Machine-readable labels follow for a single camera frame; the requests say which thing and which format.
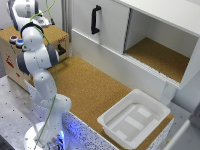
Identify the blue button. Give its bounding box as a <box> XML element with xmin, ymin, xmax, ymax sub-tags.
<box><xmin>15</xmin><ymin>38</ymin><xmax>25</xmax><ymax>48</ymax></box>

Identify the black door handle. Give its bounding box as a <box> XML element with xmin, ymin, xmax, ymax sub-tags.
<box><xmin>90</xmin><ymin>4</ymin><xmax>102</xmax><ymax>36</ymax></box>

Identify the green button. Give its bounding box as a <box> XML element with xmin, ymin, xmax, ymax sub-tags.
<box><xmin>21</xmin><ymin>44</ymin><xmax>30</xmax><ymax>52</ymax></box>

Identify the white cabinet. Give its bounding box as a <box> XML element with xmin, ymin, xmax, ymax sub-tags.
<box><xmin>68</xmin><ymin>0</ymin><xmax>200</xmax><ymax>108</ymax></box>

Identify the red button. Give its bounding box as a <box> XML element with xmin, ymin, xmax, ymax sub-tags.
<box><xmin>9</xmin><ymin>34</ymin><xmax>19</xmax><ymax>44</ymax></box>

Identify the wooden drawer box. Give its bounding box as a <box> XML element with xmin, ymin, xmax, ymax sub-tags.
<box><xmin>0</xmin><ymin>24</ymin><xmax>71</xmax><ymax>92</ymax></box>

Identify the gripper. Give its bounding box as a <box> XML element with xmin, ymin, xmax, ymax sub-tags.
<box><xmin>32</xmin><ymin>13</ymin><xmax>56</xmax><ymax>29</ymax></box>

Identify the green cable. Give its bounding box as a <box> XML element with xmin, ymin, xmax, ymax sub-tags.
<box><xmin>29</xmin><ymin>0</ymin><xmax>60</xmax><ymax>150</ymax></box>

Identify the white sliding door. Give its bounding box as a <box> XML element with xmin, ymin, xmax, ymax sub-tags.
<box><xmin>72</xmin><ymin>0</ymin><xmax>131</xmax><ymax>55</ymax></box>

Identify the white plastic box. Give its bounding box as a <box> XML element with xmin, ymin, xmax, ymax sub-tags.
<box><xmin>96</xmin><ymin>88</ymin><xmax>172</xmax><ymax>150</ymax></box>

